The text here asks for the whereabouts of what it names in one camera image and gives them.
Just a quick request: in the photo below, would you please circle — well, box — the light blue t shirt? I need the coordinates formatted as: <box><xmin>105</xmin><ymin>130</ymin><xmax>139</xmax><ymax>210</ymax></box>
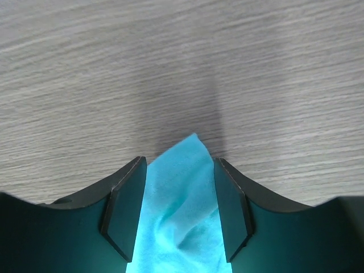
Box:
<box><xmin>126</xmin><ymin>134</ymin><xmax>232</xmax><ymax>273</ymax></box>

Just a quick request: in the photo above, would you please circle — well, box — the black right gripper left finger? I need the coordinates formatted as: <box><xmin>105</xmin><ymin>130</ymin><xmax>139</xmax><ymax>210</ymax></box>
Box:
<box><xmin>1</xmin><ymin>156</ymin><xmax>147</xmax><ymax>272</ymax></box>

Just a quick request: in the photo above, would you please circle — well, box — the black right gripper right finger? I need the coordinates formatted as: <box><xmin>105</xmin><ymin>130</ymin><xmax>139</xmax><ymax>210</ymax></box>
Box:
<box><xmin>214</xmin><ymin>158</ymin><xmax>363</xmax><ymax>272</ymax></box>

